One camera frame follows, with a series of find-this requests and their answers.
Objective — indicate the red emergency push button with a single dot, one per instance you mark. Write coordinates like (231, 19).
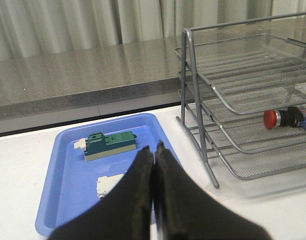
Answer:
(294, 117)

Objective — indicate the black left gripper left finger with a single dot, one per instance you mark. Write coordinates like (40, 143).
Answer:
(124, 213)

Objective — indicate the white circuit breaker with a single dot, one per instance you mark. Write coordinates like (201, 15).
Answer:
(106, 183)

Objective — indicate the grey stone counter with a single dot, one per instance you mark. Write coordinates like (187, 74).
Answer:
(38, 91)

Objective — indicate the green relay module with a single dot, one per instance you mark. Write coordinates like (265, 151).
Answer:
(98, 145)

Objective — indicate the grey wire rack frame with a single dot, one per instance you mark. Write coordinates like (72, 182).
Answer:
(287, 26)

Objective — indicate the mesh tray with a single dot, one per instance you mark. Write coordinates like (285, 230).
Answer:
(253, 111)
(243, 144)
(260, 52)

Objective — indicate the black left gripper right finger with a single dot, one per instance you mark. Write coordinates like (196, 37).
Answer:
(184, 211)

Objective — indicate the white curtain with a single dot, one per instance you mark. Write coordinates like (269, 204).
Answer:
(31, 28)

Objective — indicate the blue plastic tray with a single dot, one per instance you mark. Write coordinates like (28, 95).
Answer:
(71, 182)

